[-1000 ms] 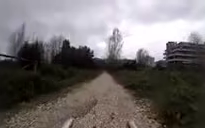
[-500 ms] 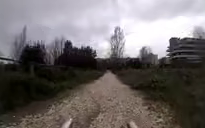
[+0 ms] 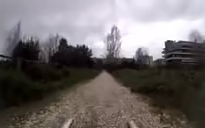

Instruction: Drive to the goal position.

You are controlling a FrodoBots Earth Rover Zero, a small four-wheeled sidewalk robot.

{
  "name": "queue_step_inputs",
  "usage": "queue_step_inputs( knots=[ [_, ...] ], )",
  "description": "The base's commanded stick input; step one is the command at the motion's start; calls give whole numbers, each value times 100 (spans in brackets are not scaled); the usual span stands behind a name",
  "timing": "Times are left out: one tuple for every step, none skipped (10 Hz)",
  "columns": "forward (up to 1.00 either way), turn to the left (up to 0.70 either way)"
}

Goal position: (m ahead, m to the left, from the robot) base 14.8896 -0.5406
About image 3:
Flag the multi-storey building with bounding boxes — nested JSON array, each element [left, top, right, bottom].
[[161, 39, 205, 66]]

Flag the distant building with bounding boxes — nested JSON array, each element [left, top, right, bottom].
[[136, 54, 154, 66]]

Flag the pale gravel path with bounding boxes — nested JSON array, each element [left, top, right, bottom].
[[3, 70, 191, 128]]

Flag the robot's own part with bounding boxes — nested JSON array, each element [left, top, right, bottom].
[[60, 118, 74, 128], [127, 119, 139, 128]]

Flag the grass verge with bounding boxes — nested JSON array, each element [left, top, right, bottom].
[[110, 64, 205, 128], [0, 61, 102, 116]]

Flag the tall bare tree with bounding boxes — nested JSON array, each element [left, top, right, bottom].
[[105, 24, 123, 60]]

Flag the group of dark trees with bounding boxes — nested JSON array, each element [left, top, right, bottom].
[[10, 37, 95, 69]]

